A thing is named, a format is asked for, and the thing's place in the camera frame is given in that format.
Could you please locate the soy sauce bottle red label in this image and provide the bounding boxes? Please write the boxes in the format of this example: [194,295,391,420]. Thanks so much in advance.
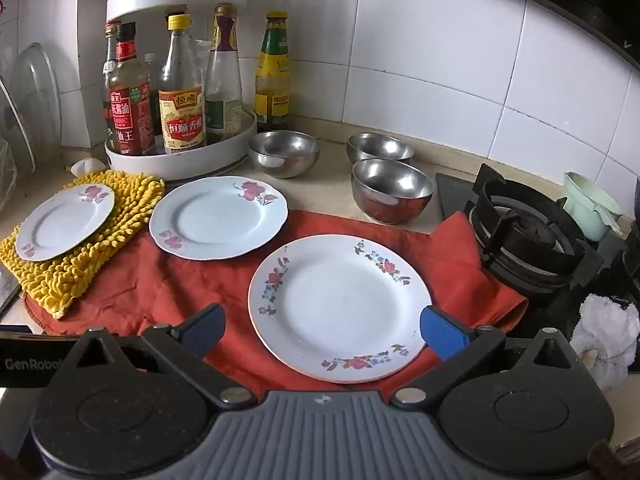
[107,22,157,157]

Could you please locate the medium white plate red flowers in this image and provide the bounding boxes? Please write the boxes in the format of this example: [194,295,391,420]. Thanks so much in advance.
[148,176,289,261]

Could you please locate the white fluffy cloth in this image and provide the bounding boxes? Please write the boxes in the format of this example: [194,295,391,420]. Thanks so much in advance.
[570,294,640,393]

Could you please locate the large floral white plate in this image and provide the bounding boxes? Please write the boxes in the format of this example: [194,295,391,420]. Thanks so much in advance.
[247,234,433,385]

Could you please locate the vinegar bottle yellow cap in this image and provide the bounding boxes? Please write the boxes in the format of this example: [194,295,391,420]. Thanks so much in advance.
[157,14,207,155]

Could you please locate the yellow chenille mat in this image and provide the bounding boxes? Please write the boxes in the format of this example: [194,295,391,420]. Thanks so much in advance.
[0,170,166,320]

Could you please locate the brown fuzzy sleeve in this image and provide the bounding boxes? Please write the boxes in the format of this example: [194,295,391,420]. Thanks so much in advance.
[586,437,640,480]

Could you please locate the small white garlic bulb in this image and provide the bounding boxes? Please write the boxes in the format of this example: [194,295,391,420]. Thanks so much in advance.
[70,158,106,176]

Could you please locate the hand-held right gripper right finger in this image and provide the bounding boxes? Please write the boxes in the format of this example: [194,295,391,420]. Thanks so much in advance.
[390,305,593,407]

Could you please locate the small white plate red flowers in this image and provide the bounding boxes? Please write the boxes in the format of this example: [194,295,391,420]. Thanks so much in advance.
[15,182,116,262]

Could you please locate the dark bottle black cap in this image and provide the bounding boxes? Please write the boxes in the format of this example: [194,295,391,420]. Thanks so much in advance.
[102,20,123,151]

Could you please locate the white two-tier condiment rack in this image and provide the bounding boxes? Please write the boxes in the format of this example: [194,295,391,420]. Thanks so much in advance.
[104,0,258,182]

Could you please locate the red cloth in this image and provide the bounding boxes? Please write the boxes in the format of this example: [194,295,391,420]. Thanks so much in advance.
[22,209,530,396]

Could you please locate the green yellow label bottle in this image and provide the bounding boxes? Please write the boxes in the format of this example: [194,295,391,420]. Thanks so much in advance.
[254,11,291,133]

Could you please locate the black gas burner grate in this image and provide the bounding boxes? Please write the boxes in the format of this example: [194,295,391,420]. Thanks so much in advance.
[462,162,606,291]

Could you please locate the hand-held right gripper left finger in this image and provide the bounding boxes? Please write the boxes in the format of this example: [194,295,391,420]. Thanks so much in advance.
[55,303,257,408]

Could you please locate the glass pot lid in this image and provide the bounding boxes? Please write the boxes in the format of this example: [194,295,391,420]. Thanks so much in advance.
[0,42,63,176]

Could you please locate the mint green cup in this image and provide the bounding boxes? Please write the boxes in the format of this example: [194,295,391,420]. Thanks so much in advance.
[562,171,623,242]

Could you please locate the stainless steel bowl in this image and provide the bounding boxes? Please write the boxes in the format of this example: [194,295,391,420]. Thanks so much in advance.
[346,133,416,166]
[351,158,435,225]
[248,130,321,179]

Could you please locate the clear bottle purple label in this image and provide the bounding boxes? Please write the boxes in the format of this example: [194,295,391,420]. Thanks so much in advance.
[204,4,244,143]

